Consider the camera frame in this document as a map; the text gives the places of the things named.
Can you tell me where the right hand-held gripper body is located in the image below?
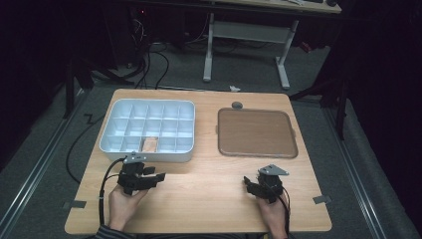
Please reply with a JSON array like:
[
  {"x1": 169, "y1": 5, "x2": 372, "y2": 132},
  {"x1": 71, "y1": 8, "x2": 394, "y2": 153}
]
[{"x1": 256, "y1": 163, "x2": 290, "y2": 204}]

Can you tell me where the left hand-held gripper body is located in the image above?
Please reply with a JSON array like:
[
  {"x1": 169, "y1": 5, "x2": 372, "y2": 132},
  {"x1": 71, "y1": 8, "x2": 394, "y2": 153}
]
[{"x1": 116, "y1": 151, "x2": 151, "y2": 196}]

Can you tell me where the pale pink sock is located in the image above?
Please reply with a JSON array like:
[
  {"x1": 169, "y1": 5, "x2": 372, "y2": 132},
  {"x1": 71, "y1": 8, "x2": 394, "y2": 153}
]
[{"x1": 141, "y1": 136, "x2": 159, "y2": 153}]

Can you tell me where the white compartment storage box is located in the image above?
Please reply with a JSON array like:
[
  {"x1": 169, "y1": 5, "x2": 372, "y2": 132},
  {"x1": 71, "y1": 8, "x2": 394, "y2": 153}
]
[{"x1": 99, "y1": 98, "x2": 197, "y2": 163}]

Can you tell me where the person's right hand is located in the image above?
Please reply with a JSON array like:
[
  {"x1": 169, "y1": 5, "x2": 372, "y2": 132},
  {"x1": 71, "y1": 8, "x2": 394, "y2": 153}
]
[{"x1": 258, "y1": 195, "x2": 289, "y2": 239}]

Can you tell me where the person's left hand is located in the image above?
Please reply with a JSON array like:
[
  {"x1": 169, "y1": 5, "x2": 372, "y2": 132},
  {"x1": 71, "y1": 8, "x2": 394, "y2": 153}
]
[{"x1": 107, "y1": 183, "x2": 149, "y2": 232}]

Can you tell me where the brown tray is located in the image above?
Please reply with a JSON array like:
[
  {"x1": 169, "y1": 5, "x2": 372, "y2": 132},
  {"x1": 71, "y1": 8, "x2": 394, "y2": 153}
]
[{"x1": 216, "y1": 107, "x2": 300, "y2": 159}]

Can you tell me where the grey tape piece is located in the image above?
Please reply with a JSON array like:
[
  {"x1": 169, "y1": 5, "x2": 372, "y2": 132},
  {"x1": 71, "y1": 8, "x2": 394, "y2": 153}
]
[
  {"x1": 312, "y1": 194, "x2": 333, "y2": 205},
  {"x1": 62, "y1": 199, "x2": 88, "y2": 210}
]

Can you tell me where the black metal stand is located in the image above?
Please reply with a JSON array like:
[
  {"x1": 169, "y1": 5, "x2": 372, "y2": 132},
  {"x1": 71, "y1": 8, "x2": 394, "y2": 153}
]
[
  {"x1": 288, "y1": 78, "x2": 350, "y2": 141},
  {"x1": 62, "y1": 59, "x2": 135, "y2": 120}
]

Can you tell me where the wooden desk with white legs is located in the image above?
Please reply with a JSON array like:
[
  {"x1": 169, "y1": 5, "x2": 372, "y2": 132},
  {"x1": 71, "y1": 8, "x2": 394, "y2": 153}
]
[{"x1": 201, "y1": 0, "x2": 342, "y2": 91}]

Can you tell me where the right hand-held gripper cable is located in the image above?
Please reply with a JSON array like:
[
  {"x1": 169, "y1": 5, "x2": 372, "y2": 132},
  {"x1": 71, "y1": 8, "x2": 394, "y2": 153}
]
[{"x1": 279, "y1": 186, "x2": 292, "y2": 239}]

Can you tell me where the hand-held gripper cable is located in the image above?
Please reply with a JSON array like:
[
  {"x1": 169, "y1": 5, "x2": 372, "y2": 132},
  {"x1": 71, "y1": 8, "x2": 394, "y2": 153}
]
[
  {"x1": 98, "y1": 156, "x2": 129, "y2": 227},
  {"x1": 279, "y1": 186, "x2": 292, "y2": 239}
]

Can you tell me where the left hand-held gripper cable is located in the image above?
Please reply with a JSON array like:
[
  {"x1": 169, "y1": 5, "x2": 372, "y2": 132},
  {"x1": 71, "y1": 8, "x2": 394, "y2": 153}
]
[{"x1": 98, "y1": 156, "x2": 129, "y2": 227}]

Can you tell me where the black floor cable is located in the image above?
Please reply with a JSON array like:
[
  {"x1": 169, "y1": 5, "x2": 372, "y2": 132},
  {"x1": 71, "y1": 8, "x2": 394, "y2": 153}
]
[{"x1": 65, "y1": 113, "x2": 107, "y2": 185}]

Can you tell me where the metal floor rail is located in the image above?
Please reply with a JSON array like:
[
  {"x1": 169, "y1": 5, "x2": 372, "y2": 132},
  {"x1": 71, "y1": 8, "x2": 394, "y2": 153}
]
[
  {"x1": 0, "y1": 89, "x2": 88, "y2": 235},
  {"x1": 321, "y1": 105, "x2": 390, "y2": 239}
]

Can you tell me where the bundle of black cables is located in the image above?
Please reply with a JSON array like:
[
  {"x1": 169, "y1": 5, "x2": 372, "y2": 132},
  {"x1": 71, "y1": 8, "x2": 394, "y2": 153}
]
[{"x1": 130, "y1": 14, "x2": 171, "y2": 90}]

